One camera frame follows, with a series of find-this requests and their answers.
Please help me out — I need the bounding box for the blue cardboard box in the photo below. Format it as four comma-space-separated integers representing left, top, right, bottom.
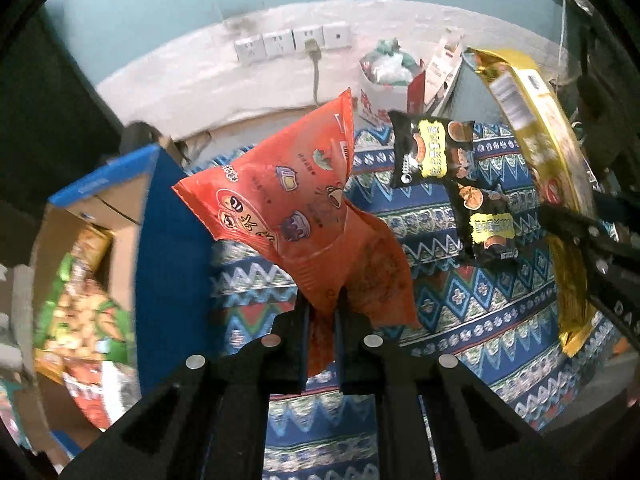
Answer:
29, 142, 217, 463

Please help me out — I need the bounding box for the white wall socket strip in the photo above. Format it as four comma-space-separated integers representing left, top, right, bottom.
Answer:
234, 21, 352, 67

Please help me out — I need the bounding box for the yellow striped snack packet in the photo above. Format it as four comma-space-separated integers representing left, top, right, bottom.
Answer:
69, 224, 114, 272

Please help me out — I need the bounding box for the grey plug with cable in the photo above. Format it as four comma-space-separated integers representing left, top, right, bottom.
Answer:
304, 37, 325, 107

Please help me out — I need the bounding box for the black snack packet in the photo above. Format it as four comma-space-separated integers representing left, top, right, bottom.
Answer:
444, 179, 522, 269
387, 109, 477, 192

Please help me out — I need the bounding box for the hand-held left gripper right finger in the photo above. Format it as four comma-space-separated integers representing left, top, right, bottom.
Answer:
334, 286, 577, 480

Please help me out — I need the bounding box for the green snack packet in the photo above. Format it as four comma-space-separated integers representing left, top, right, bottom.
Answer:
34, 254, 137, 367

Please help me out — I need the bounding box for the red-orange cartoon snack packet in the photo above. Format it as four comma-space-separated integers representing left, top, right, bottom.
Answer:
171, 87, 422, 377

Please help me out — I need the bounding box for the grey trash bin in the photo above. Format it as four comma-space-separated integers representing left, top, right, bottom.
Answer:
439, 47, 502, 127

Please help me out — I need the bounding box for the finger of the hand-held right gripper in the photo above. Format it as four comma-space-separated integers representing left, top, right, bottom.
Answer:
580, 247, 640, 352
537, 202, 640, 263

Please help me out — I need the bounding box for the blue patterned blanket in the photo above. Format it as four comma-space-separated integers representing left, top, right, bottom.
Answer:
190, 120, 622, 480

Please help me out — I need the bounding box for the red and white carton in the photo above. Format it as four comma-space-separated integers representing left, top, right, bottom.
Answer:
356, 30, 467, 127

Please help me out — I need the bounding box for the white plastic bag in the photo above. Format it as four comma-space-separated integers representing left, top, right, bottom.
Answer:
359, 36, 427, 87

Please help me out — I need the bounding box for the gold snack packet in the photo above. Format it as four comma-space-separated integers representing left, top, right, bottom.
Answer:
464, 46, 602, 359

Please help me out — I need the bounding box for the red and white snack packet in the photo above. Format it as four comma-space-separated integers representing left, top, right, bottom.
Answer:
61, 359, 142, 432

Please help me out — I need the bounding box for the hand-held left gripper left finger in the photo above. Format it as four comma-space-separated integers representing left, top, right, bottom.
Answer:
59, 291, 312, 480

